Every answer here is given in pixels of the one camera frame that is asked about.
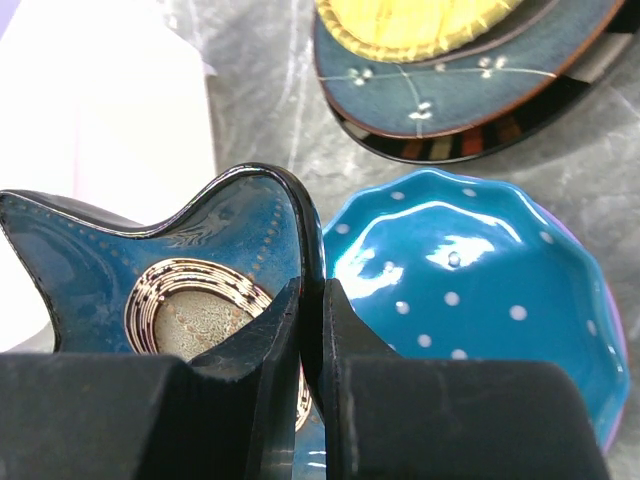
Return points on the turquoise polka dot plate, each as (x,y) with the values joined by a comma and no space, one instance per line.
(440,268)

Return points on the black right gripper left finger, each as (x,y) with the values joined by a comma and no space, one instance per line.
(150,410)

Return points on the black striped lacquer plate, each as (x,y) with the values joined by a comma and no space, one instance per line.
(522,122)

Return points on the round woven bamboo mat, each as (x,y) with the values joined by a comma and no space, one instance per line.
(394,31)

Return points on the dark blue floral plate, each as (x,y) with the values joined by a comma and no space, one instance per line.
(461,89)

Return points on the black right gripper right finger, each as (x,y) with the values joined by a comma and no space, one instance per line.
(390,417)

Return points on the blue star-shaped dish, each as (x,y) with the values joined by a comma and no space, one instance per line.
(231,283)

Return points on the white plastic bin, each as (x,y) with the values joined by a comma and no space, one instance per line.
(104,102)

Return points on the lavender round plate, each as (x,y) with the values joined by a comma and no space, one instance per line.
(613,322)

